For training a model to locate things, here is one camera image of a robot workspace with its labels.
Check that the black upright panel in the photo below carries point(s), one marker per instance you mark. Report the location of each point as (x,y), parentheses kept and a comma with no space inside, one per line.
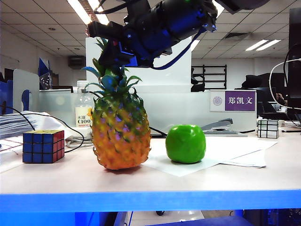
(295,70)

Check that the black flat base plate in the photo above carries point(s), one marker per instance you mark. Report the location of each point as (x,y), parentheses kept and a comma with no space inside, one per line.
(158,135)

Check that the frosted glass desk partition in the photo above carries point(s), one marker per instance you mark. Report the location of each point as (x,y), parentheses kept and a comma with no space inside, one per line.
(169,108)

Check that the fluorescent ceiling light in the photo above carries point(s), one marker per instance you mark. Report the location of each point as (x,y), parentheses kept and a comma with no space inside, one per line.
(80,11)
(219,10)
(195,44)
(256,45)

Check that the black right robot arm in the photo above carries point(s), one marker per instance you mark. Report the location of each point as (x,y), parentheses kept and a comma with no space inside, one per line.
(183,18)

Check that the green apple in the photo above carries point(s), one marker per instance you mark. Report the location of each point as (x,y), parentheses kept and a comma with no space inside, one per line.
(185,146)

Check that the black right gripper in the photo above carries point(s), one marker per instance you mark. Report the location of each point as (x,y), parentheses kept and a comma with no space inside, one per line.
(145,44)

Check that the black background monitor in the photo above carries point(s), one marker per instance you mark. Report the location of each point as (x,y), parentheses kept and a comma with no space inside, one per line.
(265,110)

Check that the grey stapler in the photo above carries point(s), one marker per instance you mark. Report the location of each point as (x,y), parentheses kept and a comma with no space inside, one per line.
(218,123)

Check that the white AOC monitor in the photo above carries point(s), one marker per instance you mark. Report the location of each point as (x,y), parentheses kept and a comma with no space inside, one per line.
(174,75)

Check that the red Chinese knot ornament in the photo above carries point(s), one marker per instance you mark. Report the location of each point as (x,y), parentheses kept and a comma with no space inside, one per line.
(87,30)

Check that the silver mirror cube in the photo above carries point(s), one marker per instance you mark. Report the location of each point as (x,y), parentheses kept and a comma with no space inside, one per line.
(268,128)

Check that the white paper sheet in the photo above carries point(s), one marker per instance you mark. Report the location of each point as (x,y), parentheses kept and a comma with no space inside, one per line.
(251,162)
(223,150)

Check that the black shelf rack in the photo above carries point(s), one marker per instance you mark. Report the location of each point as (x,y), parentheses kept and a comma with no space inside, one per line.
(225,77)

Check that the stack of printed papers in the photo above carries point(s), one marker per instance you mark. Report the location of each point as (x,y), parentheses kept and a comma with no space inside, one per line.
(11,127)

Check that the frosted tall partition panel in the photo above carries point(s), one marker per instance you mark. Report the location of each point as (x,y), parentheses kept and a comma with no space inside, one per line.
(26,80)

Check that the coloured Rubik's cube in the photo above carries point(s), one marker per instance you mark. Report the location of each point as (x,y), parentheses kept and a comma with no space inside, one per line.
(42,148)

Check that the clear drink bottle orange label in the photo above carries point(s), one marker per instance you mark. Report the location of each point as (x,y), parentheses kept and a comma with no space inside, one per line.
(83,117)

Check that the orange plastic pineapple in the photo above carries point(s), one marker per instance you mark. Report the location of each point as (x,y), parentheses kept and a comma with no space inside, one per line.
(120,136)

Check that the purple and white name plate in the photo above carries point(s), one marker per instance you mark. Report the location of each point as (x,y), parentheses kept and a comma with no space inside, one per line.
(240,100)

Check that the blue file holder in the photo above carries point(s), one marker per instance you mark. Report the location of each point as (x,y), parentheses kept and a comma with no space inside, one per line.
(7,99)

